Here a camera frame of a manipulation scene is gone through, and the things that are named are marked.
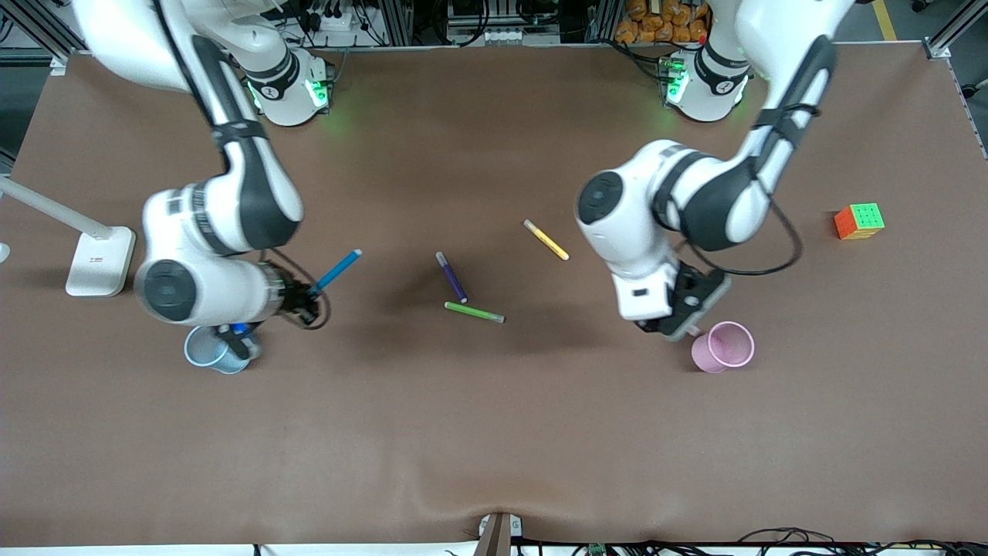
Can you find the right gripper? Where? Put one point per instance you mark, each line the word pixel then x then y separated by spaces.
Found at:
pixel 296 297

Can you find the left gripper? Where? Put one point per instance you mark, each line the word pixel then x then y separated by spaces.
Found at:
pixel 647 324

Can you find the blue marker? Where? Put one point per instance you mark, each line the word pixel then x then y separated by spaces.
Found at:
pixel 340 269

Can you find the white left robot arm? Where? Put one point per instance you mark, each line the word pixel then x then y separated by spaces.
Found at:
pixel 641 216

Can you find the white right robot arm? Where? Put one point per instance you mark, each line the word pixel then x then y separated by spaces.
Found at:
pixel 231 208

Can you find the pink cup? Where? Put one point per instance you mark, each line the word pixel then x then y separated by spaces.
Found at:
pixel 725 351

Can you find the light blue cup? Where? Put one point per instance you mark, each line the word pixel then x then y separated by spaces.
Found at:
pixel 202 351

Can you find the yellow marker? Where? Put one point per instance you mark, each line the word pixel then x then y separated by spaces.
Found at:
pixel 546 240

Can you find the purple marker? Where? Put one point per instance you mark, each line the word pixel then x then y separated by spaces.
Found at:
pixel 451 278

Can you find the green marker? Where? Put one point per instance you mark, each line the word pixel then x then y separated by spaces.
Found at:
pixel 474 312

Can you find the colourful puzzle cube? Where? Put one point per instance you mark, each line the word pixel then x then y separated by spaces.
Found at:
pixel 859 222

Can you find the white power strip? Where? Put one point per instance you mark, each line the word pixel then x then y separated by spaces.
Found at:
pixel 330 21

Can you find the orange packets pile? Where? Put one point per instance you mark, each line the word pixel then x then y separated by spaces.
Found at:
pixel 656 23

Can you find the grey electronics unit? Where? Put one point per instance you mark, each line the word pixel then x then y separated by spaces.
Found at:
pixel 486 23

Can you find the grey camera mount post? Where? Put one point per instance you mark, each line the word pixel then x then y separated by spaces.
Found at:
pixel 496 534

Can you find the aluminium frame post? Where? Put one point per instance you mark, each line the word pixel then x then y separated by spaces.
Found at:
pixel 397 22
pixel 602 22

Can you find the aluminium frame beam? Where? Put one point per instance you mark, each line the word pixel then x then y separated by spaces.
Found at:
pixel 42 31
pixel 957 29

